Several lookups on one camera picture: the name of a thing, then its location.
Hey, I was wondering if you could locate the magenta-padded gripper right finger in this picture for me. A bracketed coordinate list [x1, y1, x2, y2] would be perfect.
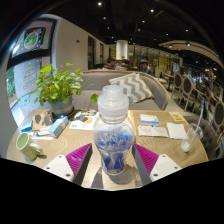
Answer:
[131, 143, 184, 186]

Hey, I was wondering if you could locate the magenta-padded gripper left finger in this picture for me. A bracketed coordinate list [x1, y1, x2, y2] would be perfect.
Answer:
[43, 143, 93, 186]

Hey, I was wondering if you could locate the clear blue-label drink bottle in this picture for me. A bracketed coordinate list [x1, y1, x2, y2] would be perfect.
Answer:
[92, 84, 136, 177]

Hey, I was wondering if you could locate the white printed paper slip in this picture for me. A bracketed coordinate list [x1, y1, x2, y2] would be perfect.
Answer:
[137, 124, 169, 138]

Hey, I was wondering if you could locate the printed white leaflet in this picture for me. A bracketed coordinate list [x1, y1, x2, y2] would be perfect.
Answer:
[68, 110, 99, 131]

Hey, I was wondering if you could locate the small blue white carton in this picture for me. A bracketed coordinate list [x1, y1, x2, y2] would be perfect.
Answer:
[48, 114, 70, 139]

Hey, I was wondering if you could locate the white blue-striped packet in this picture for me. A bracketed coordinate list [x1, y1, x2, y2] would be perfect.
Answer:
[139, 113, 160, 127]

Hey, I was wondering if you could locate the white paper napkin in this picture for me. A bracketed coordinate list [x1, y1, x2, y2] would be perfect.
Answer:
[166, 122, 189, 140]

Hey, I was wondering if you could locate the white green ointment tube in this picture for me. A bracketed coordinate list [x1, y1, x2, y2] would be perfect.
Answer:
[34, 130, 52, 137]

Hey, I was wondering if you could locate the clear plastic cup with straw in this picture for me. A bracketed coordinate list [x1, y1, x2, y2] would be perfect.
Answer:
[179, 99, 205, 154]

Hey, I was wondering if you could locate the small yellow card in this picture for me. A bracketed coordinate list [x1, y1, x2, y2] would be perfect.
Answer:
[168, 111, 185, 122]

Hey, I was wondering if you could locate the pale green mug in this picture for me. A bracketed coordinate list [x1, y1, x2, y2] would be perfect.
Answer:
[15, 131, 44, 162]

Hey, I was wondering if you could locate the grey tufted armchair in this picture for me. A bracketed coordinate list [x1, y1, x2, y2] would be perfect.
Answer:
[183, 114, 218, 161]

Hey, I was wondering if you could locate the green potted plant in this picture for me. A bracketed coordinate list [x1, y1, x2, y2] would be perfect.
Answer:
[30, 62, 100, 118]

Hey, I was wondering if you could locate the grey curved sofa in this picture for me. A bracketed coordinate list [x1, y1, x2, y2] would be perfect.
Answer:
[71, 68, 170, 112]

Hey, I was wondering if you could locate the group of round-back chairs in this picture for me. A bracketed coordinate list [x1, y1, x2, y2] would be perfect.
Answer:
[171, 71, 224, 158]

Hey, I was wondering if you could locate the person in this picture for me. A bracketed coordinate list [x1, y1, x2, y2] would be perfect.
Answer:
[102, 57, 117, 70]
[139, 59, 153, 75]
[118, 59, 132, 71]

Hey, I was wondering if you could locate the christmas tree window decal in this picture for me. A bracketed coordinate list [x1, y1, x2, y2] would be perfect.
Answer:
[22, 61, 39, 91]

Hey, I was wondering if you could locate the dark-framed window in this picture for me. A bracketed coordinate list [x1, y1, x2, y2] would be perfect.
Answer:
[4, 18, 58, 116]

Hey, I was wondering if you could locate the white round column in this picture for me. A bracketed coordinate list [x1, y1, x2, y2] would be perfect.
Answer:
[115, 39, 129, 61]

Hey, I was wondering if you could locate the round wreath window decal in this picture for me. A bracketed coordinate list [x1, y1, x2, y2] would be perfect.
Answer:
[23, 28, 46, 50]

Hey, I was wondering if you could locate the group of ceiling lights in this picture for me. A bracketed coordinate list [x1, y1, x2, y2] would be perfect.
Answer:
[96, 1, 214, 46]

